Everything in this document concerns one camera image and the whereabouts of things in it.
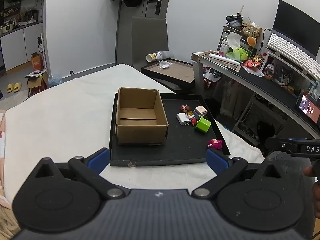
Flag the white oblong case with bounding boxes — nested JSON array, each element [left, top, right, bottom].
[[209, 53, 242, 66]]

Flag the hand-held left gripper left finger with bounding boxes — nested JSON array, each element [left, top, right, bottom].
[[32, 147, 125, 200]]

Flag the brown cardboard box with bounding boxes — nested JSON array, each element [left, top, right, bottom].
[[116, 87, 169, 146]]

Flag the grey flat panel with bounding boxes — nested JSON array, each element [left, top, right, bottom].
[[131, 17, 169, 72]]

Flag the pink bear toy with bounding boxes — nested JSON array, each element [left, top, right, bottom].
[[207, 139, 223, 150]]

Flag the yellow-white snack can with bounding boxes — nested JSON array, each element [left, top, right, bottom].
[[146, 51, 168, 63]]

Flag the white flat charger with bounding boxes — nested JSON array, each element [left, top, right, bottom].
[[176, 113, 190, 125]]

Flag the red plastic basket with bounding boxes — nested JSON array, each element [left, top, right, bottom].
[[203, 66, 222, 89]]

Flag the pink printed bedsheet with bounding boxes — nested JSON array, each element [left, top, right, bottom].
[[0, 109, 22, 233]]

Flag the black tray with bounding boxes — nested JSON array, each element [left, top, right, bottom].
[[109, 92, 230, 167]]

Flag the green cube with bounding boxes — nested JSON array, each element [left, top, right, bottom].
[[194, 116, 212, 133]]

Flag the white metal rack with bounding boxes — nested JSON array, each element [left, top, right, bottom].
[[234, 92, 298, 147]]

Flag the green plastic bag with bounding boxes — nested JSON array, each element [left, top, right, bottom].
[[226, 47, 250, 62]]

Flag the clear drawer organizer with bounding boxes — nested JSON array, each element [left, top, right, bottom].
[[217, 25, 258, 55]]

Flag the black phone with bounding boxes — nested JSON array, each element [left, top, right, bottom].
[[296, 92, 320, 124]]

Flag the person's right hand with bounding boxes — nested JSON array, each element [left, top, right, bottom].
[[302, 166, 320, 218]]

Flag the white desk riser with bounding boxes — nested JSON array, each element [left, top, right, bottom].
[[265, 47, 320, 92]]

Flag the white cube charger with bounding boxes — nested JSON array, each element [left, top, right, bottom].
[[194, 106, 208, 117]]

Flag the panda figurine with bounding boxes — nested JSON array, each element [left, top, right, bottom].
[[264, 64, 275, 80]]

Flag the wicker basket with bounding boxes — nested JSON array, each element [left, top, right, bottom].
[[242, 22, 262, 38]]

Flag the cream tote bags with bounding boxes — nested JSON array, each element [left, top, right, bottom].
[[220, 80, 253, 115]]

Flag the white keyboard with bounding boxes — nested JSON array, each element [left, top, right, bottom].
[[266, 34, 320, 82]]

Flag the low brown table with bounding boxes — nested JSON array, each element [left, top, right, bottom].
[[141, 58, 196, 91]]

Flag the orange box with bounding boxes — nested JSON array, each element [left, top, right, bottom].
[[31, 52, 43, 70]]

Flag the red packet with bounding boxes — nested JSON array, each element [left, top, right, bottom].
[[242, 55, 264, 69]]

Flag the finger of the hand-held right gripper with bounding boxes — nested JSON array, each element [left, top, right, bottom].
[[264, 136, 308, 155]]

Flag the black door handle lock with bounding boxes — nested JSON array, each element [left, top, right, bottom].
[[148, 0, 163, 15]]

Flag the white-framed black desk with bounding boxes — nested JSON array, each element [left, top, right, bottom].
[[191, 51, 320, 140]]

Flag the plastic water bottle pack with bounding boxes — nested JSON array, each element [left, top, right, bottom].
[[47, 74, 62, 88]]

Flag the white kitchen cabinet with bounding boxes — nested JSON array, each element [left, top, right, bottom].
[[0, 22, 44, 72]]

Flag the black monitor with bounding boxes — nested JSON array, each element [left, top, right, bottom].
[[272, 0, 320, 60]]

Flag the brown-haired doll figurine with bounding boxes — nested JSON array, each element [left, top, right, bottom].
[[185, 111, 198, 126]]

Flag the open cardboard floor box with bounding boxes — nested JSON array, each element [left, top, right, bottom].
[[24, 70, 48, 93]]

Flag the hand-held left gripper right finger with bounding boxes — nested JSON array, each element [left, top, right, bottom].
[[191, 148, 283, 198]]

